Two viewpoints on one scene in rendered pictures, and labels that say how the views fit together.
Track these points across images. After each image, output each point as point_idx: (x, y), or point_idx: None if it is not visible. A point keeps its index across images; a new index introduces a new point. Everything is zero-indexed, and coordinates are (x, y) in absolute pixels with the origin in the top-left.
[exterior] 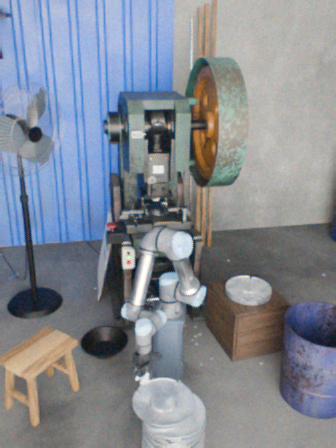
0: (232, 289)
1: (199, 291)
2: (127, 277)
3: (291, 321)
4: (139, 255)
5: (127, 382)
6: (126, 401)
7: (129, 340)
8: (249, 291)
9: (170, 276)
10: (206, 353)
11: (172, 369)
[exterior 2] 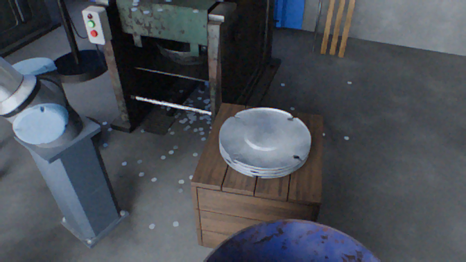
0: (232, 129)
1: (20, 114)
2: (109, 58)
3: (270, 248)
4: (130, 28)
5: (41, 204)
6: (10, 232)
7: (109, 147)
8: (256, 144)
9: (27, 65)
10: (177, 211)
11: (73, 220)
